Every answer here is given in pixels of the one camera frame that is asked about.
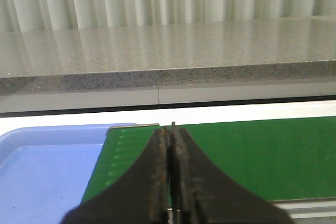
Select aluminium conveyor frame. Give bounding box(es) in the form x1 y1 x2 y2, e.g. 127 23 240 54
109 123 336 221

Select green conveyor belt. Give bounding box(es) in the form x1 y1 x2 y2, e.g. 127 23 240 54
82 116 335 201

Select blue plastic tray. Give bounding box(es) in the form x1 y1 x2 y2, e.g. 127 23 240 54
0 123 137 224

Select grey speckled stone counter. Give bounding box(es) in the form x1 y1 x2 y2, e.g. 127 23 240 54
1 16 335 95

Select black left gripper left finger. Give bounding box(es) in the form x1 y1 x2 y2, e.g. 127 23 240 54
61 127 169 223

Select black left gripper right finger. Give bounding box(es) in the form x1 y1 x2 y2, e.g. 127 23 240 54
170 124 293 223

